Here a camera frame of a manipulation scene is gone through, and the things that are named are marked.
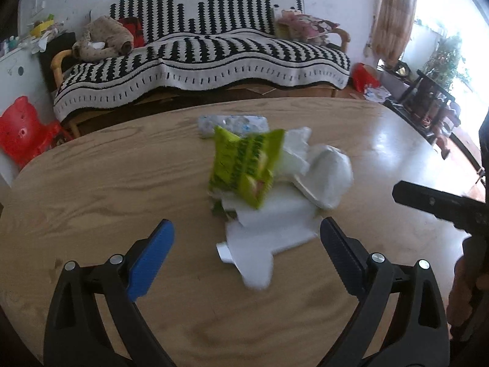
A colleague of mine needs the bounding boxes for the white tissue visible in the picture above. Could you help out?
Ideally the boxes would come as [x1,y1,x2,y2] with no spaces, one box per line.
[281,126,313,180]

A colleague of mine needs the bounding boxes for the dark wooden chair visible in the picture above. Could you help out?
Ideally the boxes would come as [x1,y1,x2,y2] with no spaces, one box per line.
[382,63,463,146]

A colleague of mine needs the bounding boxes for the brown plush toy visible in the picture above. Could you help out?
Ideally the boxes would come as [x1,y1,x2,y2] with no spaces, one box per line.
[72,16,134,60]

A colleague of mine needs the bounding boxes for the black white striped sofa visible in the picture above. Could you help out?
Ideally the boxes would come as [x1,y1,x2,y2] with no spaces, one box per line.
[53,0,351,123]

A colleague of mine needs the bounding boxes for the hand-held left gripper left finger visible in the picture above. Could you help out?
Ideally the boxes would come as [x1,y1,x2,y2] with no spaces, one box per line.
[43,219,176,367]

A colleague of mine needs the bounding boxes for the white crumpled paper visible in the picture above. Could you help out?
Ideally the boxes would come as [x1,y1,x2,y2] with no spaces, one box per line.
[31,31,52,54]

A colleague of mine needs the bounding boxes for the wooden sofa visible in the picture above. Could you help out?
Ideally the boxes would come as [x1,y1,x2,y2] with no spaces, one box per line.
[51,27,351,138]

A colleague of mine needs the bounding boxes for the red bag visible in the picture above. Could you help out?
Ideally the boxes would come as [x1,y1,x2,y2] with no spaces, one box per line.
[351,62,381,91]

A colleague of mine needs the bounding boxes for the white plastic bag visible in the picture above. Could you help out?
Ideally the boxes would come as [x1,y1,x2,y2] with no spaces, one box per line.
[292,144,354,210]

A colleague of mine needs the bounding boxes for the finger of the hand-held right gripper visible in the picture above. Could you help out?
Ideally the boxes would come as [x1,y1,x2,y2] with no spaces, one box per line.
[393,181,489,234]

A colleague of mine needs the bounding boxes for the white paper sheet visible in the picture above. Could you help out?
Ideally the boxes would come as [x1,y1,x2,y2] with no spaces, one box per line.
[216,187,323,290]

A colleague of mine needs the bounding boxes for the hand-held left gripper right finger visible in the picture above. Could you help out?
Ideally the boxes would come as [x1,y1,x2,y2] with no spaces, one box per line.
[320,217,449,367]

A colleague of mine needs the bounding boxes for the red cushion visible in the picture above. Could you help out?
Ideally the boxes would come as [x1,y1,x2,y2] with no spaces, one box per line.
[116,17,145,46]

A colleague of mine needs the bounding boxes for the clear plastic wipes packet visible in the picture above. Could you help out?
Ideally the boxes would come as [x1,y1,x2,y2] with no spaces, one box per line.
[197,114,268,139]

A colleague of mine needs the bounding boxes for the green popcorn bag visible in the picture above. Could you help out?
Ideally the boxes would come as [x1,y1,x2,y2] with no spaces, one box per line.
[208,125,286,210]

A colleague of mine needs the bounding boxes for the person's right hand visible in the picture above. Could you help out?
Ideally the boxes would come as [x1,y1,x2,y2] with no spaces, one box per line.
[447,254,482,341]

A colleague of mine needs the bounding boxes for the green potted plant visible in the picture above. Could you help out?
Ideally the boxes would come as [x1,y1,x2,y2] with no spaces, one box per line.
[422,34,472,92]

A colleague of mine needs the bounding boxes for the beige patterned curtain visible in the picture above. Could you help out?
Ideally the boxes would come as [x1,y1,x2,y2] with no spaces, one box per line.
[370,0,419,67]

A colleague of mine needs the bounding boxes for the floral pink cushion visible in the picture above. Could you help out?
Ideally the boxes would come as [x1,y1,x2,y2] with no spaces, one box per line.
[274,8,340,41]

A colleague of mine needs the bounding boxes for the white cabinet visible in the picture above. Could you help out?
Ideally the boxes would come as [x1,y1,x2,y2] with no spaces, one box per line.
[0,42,56,188]

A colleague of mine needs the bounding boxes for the scattered papers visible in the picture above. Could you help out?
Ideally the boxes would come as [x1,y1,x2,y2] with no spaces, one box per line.
[363,86,391,104]

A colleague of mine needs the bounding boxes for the red bear plastic stool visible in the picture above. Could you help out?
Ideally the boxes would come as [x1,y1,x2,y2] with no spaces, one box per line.
[0,96,73,169]

